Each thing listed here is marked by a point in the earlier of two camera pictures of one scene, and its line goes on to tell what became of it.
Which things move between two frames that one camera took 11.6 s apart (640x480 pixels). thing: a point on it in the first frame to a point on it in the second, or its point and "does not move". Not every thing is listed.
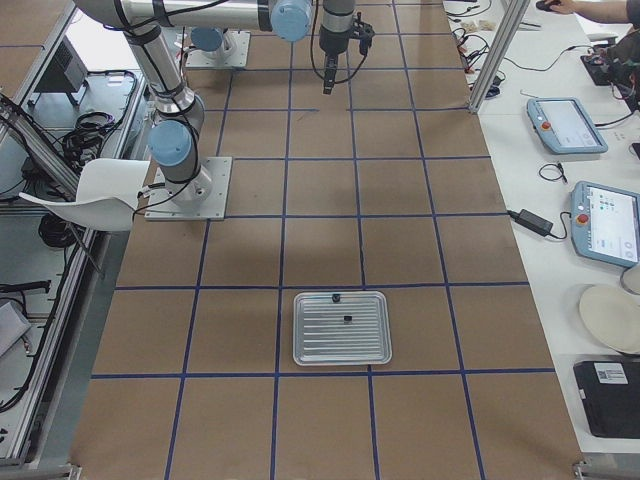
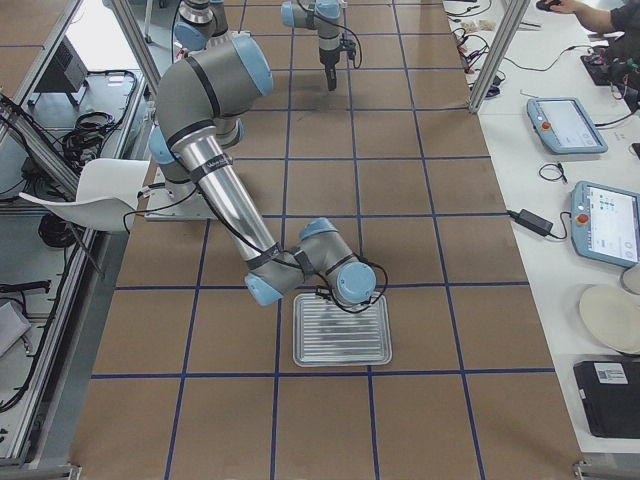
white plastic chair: x=106 y=197 does not move
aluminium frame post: x=516 y=14 does not move
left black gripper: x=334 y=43 to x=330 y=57
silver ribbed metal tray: x=346 y=327 does not move
